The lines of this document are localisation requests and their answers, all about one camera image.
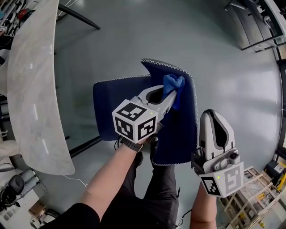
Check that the cardboard box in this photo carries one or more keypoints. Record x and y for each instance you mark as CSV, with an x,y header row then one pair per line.
x,y
38,209

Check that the black case with yellow trim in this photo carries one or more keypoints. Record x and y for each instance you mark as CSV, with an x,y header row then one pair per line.
x,y
276,172

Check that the wooden crate shelf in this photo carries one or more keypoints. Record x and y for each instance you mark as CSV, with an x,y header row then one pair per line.
x,y
250,196

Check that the navy blue chair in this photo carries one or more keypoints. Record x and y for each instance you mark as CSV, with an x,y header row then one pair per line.
x,y
178,134

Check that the blue wiping cloth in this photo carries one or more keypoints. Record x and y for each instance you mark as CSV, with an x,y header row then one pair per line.
x,y
172,83

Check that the person's black shirt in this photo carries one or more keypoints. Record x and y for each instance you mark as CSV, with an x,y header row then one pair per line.
x,y
73,217

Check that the person's left forearm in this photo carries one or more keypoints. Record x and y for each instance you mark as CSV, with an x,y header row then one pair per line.
x,y
109,179

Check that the long grey marble table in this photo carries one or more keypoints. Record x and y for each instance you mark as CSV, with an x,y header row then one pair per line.
x,y
33,89

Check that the person's right forearm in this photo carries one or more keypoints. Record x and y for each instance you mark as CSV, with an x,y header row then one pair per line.
x,y
204,212

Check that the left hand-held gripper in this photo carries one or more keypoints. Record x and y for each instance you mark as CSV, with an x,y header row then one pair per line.
x,y
134,120

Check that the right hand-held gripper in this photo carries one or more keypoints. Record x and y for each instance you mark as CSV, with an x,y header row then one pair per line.
x,y
225,179

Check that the black round device on stand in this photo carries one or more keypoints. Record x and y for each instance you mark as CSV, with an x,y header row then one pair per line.
x,y
16,183

